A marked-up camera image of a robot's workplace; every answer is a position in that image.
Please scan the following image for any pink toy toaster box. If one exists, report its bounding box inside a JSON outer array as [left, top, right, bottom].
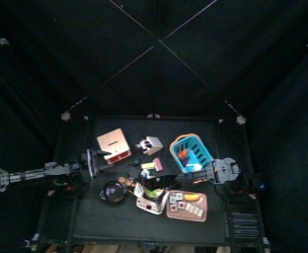
[[96, 127, 134, 165]]

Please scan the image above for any pink toy tray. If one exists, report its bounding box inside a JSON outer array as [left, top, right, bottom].
[[165, 190, 210, 223]]

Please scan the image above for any blue basket with orange handle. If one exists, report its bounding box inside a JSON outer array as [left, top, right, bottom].
[[169, 132, 217, 174]]

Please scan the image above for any pink toy food slice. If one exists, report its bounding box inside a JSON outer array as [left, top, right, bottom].
[[154, 157, 165, 173]]

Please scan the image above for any black toy frying pan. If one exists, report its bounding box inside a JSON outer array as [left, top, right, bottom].
[[99, 176, 138, 205]]

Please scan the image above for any white text label sticker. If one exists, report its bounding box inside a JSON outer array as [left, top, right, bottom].
[[227, 211, 262, 239]]

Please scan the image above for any white toy tile strip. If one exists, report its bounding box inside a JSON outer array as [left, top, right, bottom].
[[185, 203, 206, 217]]

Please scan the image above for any orange toy bread roll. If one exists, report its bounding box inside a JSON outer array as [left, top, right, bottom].
[[183, 193, 203, 203]]

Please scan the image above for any white teal toy piece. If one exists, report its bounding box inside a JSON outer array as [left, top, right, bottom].
[[141, 169, 157, 180]]

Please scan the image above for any green toy vegetable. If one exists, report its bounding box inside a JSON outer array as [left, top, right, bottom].
[[146, 187, 166, 200]]

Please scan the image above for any white grey toy cube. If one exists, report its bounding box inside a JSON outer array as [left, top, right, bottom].
[[135, 135, 165, 156]]

